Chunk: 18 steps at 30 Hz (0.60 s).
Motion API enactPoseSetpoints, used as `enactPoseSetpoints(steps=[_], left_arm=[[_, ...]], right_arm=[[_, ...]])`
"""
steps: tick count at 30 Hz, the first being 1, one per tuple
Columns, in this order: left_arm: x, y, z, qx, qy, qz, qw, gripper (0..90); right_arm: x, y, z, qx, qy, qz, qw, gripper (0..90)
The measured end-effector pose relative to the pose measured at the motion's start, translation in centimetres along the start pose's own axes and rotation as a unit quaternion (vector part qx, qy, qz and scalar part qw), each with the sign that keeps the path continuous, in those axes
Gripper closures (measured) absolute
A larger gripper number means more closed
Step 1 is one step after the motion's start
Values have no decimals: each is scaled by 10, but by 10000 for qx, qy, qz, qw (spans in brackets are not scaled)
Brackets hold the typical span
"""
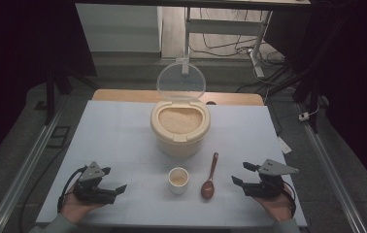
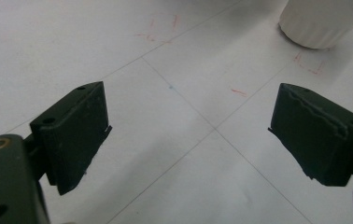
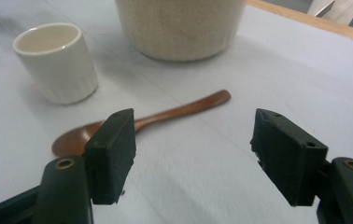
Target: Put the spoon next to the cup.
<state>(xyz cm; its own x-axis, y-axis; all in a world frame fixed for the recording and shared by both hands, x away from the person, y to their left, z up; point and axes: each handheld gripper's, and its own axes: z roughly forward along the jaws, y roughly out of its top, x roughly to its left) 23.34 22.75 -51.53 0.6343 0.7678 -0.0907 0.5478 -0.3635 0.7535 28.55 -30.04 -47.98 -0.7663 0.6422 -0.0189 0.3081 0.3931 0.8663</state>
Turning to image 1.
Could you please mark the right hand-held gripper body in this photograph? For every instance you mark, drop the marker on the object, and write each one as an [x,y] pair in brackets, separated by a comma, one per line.
[264,187]

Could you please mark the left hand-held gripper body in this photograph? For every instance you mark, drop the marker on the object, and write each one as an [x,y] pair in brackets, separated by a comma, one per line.
[91,193]

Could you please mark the brown wooden spoon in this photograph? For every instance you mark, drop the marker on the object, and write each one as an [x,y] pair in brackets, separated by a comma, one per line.
[207,190]

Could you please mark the small white cup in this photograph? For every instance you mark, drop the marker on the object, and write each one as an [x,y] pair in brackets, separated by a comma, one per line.
[178,189]

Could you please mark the small rice portion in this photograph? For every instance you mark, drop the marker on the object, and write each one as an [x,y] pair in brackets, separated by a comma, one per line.
[178,180]

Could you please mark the beige rice container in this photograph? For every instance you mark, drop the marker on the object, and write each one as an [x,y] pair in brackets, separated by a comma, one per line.
[180,145]

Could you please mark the rice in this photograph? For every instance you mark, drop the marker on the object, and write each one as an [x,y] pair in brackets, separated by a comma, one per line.
[180,120]

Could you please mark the person's left hand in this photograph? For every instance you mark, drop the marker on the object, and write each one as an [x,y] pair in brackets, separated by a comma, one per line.
[74,208]

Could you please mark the person's right hand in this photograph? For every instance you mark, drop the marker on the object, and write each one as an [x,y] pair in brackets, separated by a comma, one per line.
[275,208]

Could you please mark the pale blue table mat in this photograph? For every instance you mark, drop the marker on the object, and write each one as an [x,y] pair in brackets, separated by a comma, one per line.
[123,136]

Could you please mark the white paper tag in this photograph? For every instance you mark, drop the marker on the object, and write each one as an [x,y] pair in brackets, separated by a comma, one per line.
[284,145]

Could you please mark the small white box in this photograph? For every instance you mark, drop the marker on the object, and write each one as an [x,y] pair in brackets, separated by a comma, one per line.
[303,116]

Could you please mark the black stand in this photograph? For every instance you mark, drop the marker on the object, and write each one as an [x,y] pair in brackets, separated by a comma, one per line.
[312,97]
[50,97]

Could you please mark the clear round container lid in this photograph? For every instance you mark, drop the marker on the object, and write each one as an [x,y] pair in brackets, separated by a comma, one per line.
[181,81]

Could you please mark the dark curtain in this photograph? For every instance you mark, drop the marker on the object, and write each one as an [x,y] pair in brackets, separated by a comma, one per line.
[16,64]
[359,81]

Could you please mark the white panel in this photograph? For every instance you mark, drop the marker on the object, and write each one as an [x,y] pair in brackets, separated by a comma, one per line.
[116,29]

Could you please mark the black floor frame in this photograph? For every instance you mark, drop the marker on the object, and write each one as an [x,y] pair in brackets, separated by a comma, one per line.
[49,142]

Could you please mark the aluminium rail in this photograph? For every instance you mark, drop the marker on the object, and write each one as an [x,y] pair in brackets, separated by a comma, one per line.
[332,178]
[26,168]

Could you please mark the white metal desk frame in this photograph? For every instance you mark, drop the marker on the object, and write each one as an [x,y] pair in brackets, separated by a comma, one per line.
[223,26]

